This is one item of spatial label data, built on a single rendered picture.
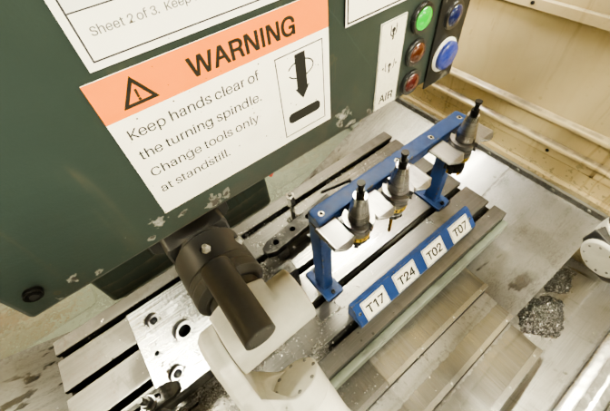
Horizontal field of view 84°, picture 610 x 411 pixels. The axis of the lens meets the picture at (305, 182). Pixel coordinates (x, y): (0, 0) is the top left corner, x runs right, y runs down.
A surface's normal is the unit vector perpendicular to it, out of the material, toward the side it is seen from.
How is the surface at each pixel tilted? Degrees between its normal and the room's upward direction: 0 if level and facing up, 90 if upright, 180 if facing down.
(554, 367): 18
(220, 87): 90
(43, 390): 24
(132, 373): 0
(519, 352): 8
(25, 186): 90
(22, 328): 0
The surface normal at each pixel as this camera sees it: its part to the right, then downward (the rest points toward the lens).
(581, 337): -0.25, -0.78
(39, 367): 0.25, -0.79
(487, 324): 0.04, -0.70
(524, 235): -0.39, -0.37
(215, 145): 0.61, 0.58
